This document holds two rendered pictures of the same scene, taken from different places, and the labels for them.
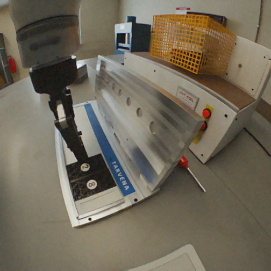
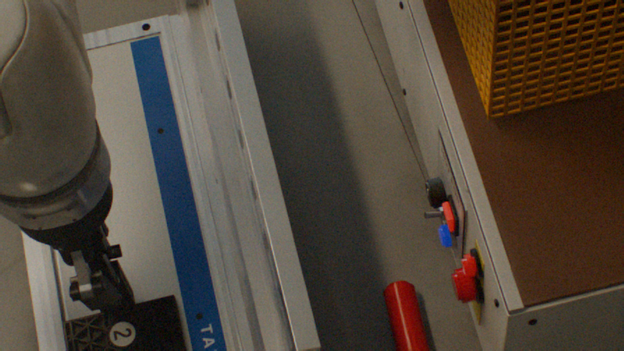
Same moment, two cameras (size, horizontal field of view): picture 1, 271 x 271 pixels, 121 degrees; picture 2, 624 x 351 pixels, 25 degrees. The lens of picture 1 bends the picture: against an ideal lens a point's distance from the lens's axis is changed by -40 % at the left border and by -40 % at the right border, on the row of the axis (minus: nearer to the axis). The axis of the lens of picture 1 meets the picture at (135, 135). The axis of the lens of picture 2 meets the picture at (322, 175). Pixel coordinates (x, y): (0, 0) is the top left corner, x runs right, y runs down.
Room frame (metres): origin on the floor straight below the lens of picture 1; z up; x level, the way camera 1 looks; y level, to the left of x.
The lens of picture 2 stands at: (-0.19, -0.26, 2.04)
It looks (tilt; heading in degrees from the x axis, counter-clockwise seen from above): 62 degrees down; 26
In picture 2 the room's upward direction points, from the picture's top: 9 degrees counter-clockwise
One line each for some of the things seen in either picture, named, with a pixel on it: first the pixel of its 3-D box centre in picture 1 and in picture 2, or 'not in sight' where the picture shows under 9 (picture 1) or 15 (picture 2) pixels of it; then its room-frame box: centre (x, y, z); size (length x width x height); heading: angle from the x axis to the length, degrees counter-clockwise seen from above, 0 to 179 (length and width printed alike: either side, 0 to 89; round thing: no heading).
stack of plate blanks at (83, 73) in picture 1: (59, 75); not in sight; (0.79, 0.57, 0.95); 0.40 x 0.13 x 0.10; 86
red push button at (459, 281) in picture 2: (200, 125); (466, 284); (0.24, -0.16, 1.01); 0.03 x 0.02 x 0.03; 31
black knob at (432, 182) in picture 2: not in sight; (436, 193); (0.32, -0.11, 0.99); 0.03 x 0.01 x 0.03; 31
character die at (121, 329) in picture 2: (86, 168); (124, 336); (0.14, 0.11, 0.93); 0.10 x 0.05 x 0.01; 122
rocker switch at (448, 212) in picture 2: not in sight; (449, 216); (0.29, -0.13, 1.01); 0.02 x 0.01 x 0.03; 31
